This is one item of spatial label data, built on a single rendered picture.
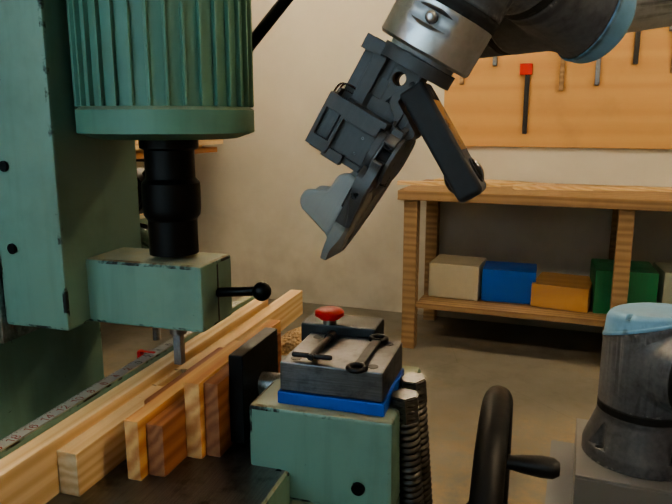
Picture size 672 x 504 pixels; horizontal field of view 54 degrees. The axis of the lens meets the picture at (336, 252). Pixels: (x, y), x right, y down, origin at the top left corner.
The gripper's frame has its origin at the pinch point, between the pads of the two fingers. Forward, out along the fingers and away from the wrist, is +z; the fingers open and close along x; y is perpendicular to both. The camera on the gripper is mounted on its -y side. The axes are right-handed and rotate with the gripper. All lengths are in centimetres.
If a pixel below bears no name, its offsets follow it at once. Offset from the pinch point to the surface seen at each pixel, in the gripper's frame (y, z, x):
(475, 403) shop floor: -47, 95, -212
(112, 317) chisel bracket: 16.4, 18.2, 5.0
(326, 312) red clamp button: -2.5, 5.5, 1.2
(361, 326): -6.1, 5.1, 0.0
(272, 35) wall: 166, 17, -335
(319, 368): -5.7, 6.8, 9.2
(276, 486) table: -8.2, 16.7, 13.0
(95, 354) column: 22.5, 32.9, -7.4
